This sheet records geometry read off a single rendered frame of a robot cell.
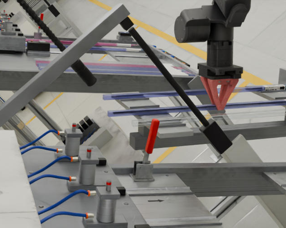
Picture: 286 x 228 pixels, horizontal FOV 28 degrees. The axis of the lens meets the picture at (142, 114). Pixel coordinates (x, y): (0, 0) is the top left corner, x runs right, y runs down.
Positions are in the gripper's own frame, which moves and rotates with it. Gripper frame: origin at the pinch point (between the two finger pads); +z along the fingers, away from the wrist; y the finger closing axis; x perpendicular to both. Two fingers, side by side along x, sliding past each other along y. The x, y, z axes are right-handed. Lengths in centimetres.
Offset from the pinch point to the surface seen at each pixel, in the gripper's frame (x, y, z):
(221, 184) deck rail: -9.3, 20.6, 10.4
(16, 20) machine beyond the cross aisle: 6, -446, 5
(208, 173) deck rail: -12.3, 20.7, 7.7
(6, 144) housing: -49, 28, -3
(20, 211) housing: -50, 50, -1
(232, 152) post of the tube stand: 4.2, -0.9, 11.5
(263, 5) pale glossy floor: 143, -223, -13
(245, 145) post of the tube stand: 7.5, -0.8, 10.1
